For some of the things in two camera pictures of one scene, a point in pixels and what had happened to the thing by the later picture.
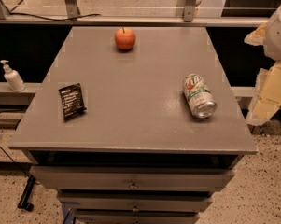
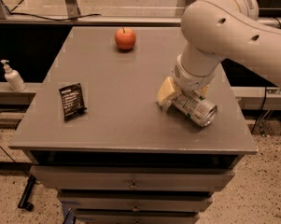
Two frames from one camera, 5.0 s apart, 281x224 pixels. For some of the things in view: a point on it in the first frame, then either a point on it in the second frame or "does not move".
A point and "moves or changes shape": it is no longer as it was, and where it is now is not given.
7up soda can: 199,96 moves or changes shape
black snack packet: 72,101 does not move
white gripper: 278,36 -> 189,78
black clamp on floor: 23,201 does not move
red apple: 124,38 does not move
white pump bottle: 13,77 does not move
